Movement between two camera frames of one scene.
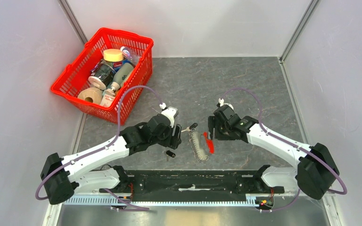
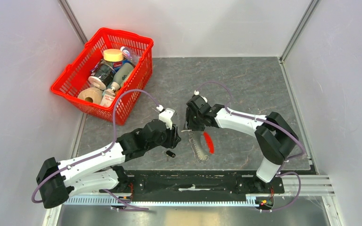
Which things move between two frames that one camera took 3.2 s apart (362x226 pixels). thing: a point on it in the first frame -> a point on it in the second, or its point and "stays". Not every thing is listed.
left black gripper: x=173 y=141 stays
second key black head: x=170 y=154 stays
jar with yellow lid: x=113 y=55 stays
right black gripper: x=213 y=122 -> x=190 y=123
